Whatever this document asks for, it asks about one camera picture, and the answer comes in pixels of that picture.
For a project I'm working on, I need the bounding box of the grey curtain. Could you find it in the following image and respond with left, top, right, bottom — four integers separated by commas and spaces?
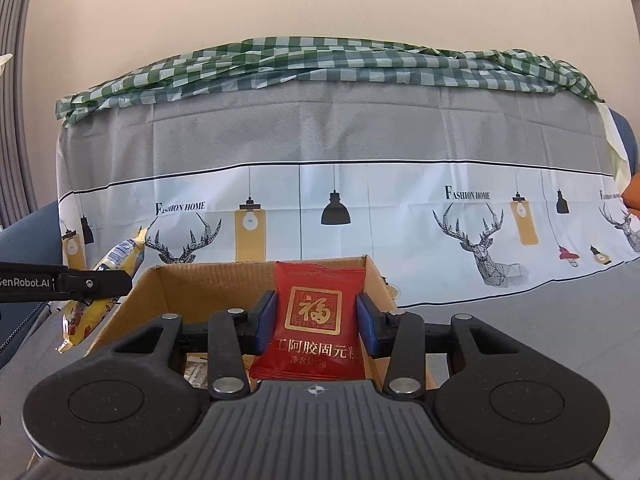
0, 0, 39, 228

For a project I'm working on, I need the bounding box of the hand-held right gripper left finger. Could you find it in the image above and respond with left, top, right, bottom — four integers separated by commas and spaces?
111, 290, 278, 401

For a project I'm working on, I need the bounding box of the yellow snack packet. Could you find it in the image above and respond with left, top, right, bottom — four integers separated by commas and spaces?
56, 227, 148, 353

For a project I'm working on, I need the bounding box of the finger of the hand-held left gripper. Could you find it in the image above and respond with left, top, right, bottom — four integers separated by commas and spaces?
51, 268, 134, 307

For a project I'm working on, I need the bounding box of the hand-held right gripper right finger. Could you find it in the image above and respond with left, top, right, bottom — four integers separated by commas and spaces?
356, 293, 527, 399

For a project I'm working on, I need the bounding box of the blue cushion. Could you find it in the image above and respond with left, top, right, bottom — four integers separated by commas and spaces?
607, 109, 640, 163

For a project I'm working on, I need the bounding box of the cream cloth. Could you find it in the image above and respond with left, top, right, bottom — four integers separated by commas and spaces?
596, 104, 634, 182

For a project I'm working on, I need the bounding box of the red square snack packet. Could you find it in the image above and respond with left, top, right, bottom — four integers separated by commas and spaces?
248, 260, 365, 382

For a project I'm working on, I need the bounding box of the deer print sofa cover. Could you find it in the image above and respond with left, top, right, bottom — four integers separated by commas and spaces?
0, 77, 640, 480

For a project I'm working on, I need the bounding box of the brown cardboard box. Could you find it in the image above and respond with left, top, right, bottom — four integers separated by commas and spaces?
82, 255, 438, 396

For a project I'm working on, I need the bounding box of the orange cushion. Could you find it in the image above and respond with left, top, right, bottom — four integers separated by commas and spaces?
620, 170, 640, 217

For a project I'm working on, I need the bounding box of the green checked cloth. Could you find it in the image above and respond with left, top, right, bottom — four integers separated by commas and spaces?
54, 36, 607, 128

